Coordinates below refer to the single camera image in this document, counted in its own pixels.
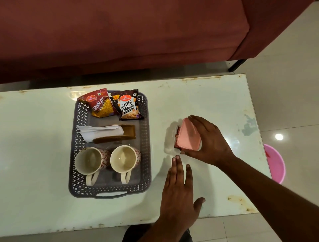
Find person's right hand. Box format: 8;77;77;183
180;114;236;168

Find person's left hand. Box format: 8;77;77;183
159;154;206;226

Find clear box with pink lid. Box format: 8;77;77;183
173;119;202;152

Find patterned mug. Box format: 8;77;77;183
74;146;111;187
109;145;142;185

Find grey perforated plastic tray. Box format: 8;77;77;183
68;90;152;199

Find black salted peanuts packet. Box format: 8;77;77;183
109;89;145;121

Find white paper napkins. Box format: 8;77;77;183
76;124;124;143

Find red and yellow snack packet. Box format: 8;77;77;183
77;88;116;118

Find person's left forearm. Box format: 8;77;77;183
138;217;195;242

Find person's right forearm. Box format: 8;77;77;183
217;154;319;242

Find grey trousers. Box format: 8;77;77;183
122;224;192;242

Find pink plastic bucket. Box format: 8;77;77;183
264;144;286;184

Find red fabric sofa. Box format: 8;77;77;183
0;0;314;84

